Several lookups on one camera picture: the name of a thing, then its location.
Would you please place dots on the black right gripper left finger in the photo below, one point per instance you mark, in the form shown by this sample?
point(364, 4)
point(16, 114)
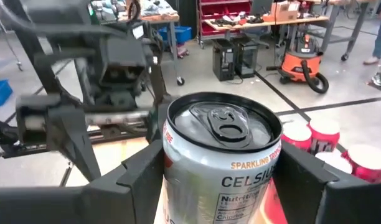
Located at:
point(131, 193)

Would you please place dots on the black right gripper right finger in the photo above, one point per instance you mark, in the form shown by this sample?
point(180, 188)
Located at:
point(302, 193)

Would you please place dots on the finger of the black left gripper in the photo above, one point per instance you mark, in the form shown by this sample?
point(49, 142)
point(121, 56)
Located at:
point(157, 121)
point(75, 143)

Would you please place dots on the red Coca-Cola can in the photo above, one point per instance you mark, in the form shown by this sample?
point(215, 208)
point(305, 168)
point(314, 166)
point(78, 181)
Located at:
point(273, 208)
point(333, 161)
point(368, 158)

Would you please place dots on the red Fanta soda can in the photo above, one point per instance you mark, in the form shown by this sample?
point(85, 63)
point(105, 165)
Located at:
point(298, 132)
point(326, 127)

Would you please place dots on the white black-topped drink can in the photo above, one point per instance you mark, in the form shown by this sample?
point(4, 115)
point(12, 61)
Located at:
point(221, 174)

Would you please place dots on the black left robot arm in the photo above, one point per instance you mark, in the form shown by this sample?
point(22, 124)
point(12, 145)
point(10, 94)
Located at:
point(53, 18)

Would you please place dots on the blue plastic bin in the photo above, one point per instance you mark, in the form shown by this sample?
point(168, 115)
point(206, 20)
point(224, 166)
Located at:
point(178, 34)
point(0, 93)

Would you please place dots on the orange shop vacuum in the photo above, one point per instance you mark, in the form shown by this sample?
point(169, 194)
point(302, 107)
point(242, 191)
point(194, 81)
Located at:
point(298, 67)

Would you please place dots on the red bin rack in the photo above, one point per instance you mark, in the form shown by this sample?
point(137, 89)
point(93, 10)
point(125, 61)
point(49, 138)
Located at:
point(224, 7)

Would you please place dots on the person's shoe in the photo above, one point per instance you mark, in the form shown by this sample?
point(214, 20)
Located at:
point(379, 79)

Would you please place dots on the cardboard box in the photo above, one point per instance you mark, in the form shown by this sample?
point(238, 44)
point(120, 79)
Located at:
point(285, 12)

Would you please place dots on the black aluminium table frame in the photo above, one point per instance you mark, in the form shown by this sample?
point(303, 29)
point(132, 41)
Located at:
point(38, 149)

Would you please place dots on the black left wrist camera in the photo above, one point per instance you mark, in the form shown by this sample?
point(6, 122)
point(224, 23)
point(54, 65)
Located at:
point(122, 59)

